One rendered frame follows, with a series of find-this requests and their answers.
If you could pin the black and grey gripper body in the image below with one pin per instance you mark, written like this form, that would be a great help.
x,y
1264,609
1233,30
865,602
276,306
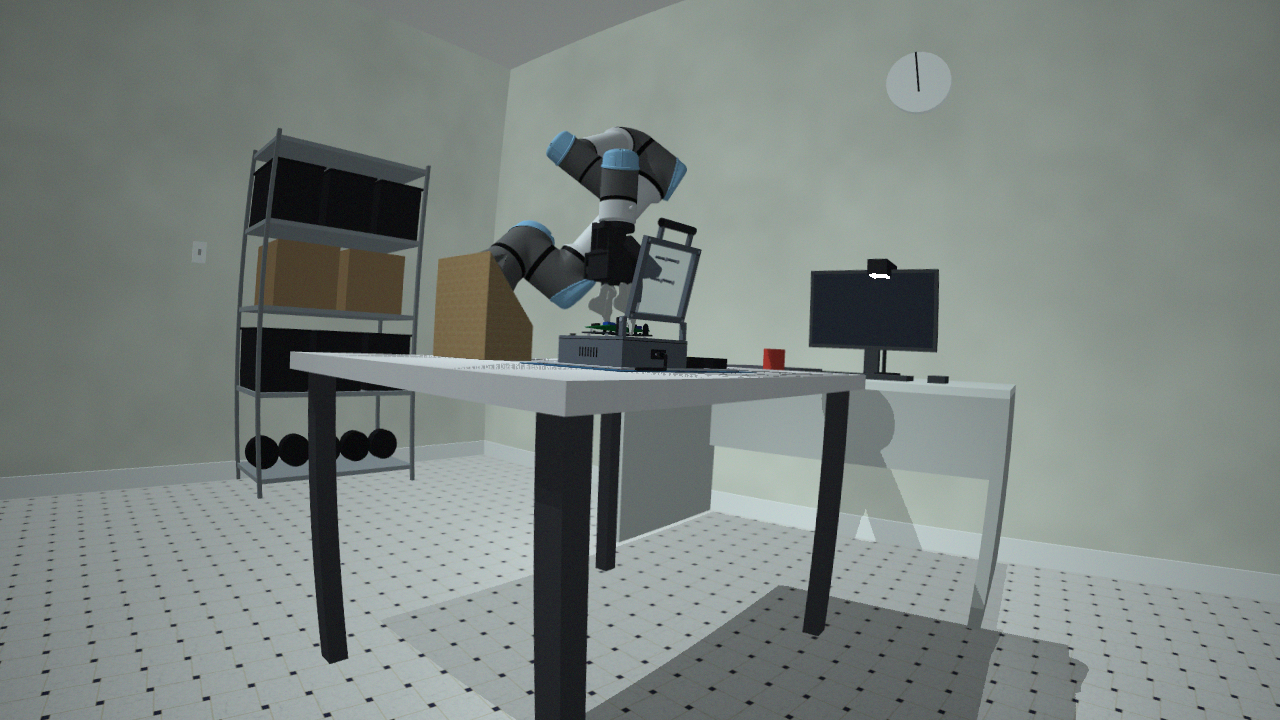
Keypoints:
x,y
604,260

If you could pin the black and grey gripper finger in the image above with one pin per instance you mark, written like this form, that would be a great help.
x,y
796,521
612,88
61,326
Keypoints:
x,y
620,301
602,304

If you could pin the green circuit board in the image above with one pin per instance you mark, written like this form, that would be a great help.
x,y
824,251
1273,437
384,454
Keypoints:
x,y
610,326

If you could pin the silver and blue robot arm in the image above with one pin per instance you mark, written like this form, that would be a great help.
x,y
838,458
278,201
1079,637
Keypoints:
x,y
645,176

